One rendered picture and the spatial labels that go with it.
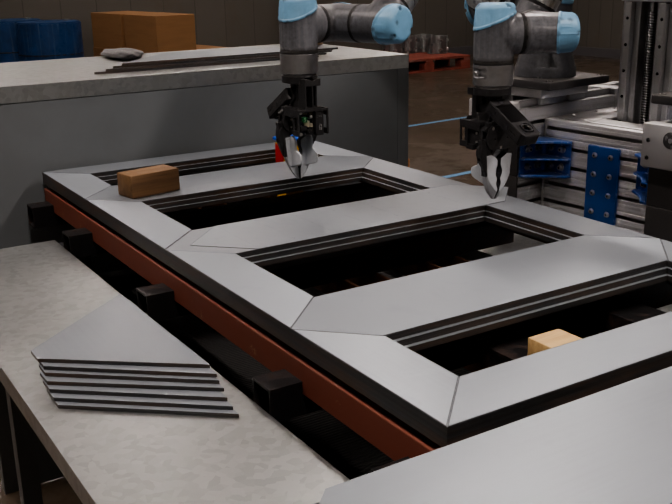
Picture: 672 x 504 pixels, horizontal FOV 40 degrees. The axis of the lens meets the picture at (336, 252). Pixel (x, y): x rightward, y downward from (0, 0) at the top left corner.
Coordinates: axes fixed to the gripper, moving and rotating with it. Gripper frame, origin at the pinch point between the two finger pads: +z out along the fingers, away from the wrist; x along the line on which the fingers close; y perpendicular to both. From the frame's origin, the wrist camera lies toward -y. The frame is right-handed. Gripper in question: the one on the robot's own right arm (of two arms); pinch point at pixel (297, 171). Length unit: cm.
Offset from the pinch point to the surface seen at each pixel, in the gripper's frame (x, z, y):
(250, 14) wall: 432, 17, -868
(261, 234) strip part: -18.9, 5.8, 19.5
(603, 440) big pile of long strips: -27, 5, 108
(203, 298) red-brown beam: -37, 10, 33
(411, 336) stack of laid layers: -24, 7, 72
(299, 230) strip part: -11.9, 5.8, 21.3
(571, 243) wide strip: 22, 6, 56
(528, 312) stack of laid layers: -3, 8, 73
